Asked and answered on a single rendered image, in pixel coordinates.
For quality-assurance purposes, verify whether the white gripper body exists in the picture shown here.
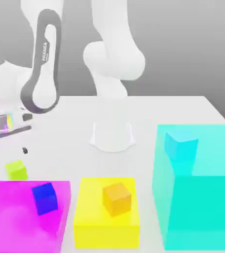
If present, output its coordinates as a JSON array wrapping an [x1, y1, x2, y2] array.
[[0, 124, 34, 158]]

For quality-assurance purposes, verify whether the small lime green cube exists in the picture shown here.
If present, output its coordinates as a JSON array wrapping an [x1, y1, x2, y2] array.
[[5, 160, 29, 181]]

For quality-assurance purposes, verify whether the small blue cube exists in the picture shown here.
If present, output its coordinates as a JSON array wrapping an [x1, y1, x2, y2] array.
[[32, 182, 59, 216]]

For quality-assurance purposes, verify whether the small orange cube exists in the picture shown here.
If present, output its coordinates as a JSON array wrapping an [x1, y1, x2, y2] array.
[[102, 182, 133, 218]]

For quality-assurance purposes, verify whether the small cyan cube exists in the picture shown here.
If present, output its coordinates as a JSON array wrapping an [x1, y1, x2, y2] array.
[[164, 132, 199, 176]]

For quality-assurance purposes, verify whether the large magenta box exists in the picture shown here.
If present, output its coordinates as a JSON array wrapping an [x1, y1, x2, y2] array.
[[0, 180, 72, 253]]

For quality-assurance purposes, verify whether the large yellow box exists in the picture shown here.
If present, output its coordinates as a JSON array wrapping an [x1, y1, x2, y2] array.
[[73, 177, 141, 250]]

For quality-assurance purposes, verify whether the large cyan box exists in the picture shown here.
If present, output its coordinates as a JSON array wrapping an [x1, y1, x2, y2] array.
[[151, 124, 225, 252]]

